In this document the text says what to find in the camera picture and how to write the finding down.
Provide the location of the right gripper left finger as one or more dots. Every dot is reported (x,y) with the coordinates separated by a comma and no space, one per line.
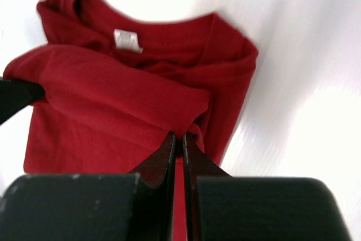
(134,206)

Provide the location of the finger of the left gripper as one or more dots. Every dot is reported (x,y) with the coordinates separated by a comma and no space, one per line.
(16,95)

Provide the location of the red t shirt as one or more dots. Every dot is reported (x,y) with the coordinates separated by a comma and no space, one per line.
(116,87)

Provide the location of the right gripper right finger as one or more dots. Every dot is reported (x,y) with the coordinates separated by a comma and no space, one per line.
(222,207)

